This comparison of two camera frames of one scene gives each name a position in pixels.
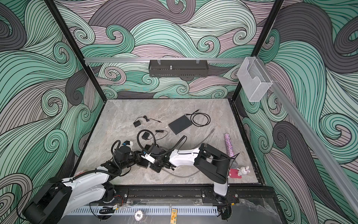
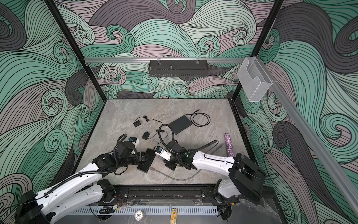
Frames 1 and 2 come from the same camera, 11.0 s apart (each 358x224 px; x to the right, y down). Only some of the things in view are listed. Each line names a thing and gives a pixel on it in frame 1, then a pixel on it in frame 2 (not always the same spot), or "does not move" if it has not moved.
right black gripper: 155,169 to 168,164
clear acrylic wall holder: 253,80 does not move
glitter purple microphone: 229,145 does not move
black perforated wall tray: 178,68 does not move
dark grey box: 180,124 does not move
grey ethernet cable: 177,175 to 152,169
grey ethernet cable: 211,132 to 207,145
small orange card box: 173,216 does not move
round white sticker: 138,215 does not move
